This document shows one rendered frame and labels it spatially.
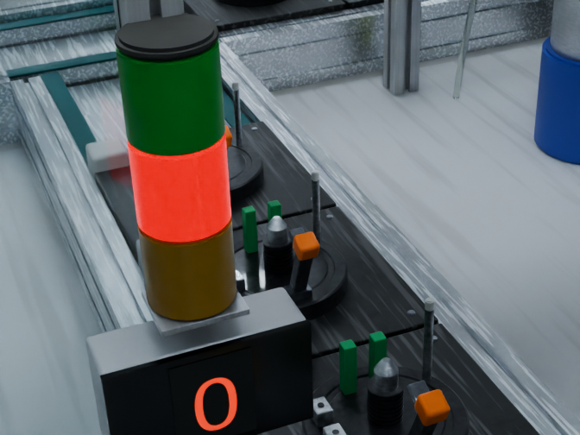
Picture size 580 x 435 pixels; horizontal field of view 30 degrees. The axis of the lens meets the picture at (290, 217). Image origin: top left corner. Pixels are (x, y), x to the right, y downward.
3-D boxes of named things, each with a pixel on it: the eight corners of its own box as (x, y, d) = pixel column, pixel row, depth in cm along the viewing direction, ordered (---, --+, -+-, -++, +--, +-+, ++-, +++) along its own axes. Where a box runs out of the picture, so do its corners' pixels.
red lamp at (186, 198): (244, 230, 56) (239, 146, 54) (151, 252, 55) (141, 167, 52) (214, 186, 60) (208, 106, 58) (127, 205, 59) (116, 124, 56)
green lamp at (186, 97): (239, 144, 54) (233, 52, 51) (141, 165, 52) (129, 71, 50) (207, 104, 58) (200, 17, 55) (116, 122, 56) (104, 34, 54)
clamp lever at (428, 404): (431, 455, 86) (452, 409, 80) (408, 462, 85) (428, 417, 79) (412, 416, 88) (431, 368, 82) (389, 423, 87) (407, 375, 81)
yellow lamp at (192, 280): (249, 307, 59) (244, 231, 56) (160, 330, 57) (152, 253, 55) (220, 261, 63) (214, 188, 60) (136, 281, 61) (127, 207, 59)
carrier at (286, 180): (337, 217, 126) (336, 121, 120) (136, 266, 119) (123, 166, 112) (263, 133, 145) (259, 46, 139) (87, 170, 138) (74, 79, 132)
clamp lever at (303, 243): (311, 292, 105) (321, 246, 100) (292, 297, 105) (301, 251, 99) (297, 263, 107) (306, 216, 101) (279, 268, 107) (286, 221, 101)
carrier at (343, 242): (438, 336, 106) (443, 227, 100) (205, 401, 99) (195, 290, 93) (337, 219, 126) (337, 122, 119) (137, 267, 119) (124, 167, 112)
